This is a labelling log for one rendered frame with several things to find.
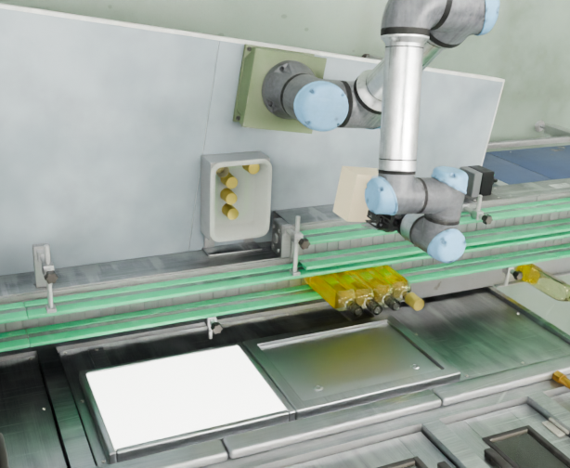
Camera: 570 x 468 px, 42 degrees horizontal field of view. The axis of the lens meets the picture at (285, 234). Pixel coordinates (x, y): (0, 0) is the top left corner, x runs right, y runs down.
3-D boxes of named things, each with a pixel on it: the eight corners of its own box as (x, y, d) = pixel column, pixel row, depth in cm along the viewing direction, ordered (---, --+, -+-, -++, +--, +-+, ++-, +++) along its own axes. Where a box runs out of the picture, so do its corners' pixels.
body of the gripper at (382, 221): (369, 190, 175) (397, 207, 165) (400, 192, 179) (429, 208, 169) (363, 221, 177) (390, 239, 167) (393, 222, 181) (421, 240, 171)
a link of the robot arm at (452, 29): (321, 95, 192) (439, -46, 145) (371, 97, 198) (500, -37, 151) (330, 136, 188) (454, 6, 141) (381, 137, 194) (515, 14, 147)
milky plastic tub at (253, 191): (200, 232, 208) (210, 243, 201) (200, 154, 200) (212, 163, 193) (257, 225, 215) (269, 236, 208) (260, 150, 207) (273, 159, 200)
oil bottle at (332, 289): (304, 281, 214) (339, 315, 196) (304, 264, 212) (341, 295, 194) (320, 279, 216) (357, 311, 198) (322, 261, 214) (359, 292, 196)
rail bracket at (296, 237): (278, 265, 208) (298, 283, 197) (281, 208, 201) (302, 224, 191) (289, 263, 209) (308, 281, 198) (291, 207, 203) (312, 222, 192)
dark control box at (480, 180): (455, 189, 242) (471, 198, 235) (458, 166, 240) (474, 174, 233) (475, 187, 246) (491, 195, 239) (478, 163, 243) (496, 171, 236)
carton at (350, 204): (342, 165, 185) (356, 175, 179) (395, 169, 192) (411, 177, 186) (332, 211, 189) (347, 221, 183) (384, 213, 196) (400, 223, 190)
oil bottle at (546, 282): (513, 275, 250) (571, 309, 228) (520, 260, 248) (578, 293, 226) (525, 278, 252) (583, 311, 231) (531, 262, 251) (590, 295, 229)
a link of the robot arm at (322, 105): (285, 71, 183) (308, 83, 172) (333, 74, 188) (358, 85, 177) (278, 120, 187) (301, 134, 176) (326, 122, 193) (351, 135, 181)
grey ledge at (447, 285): (356, 294, 236) (374, 309, 227) (358, 268, 233) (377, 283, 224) (579, 256, 275) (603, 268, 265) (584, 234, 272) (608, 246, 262)
